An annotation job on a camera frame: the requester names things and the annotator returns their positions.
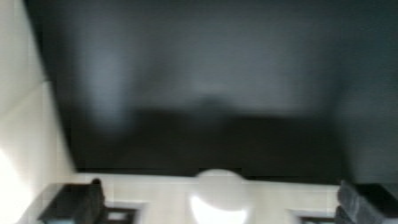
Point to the white front drawer tray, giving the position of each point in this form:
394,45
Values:
215,198

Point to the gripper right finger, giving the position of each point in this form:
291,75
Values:
367,204

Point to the white drawer cabinet box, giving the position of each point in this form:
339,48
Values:
156,87

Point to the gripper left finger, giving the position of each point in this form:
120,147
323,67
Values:
76,205

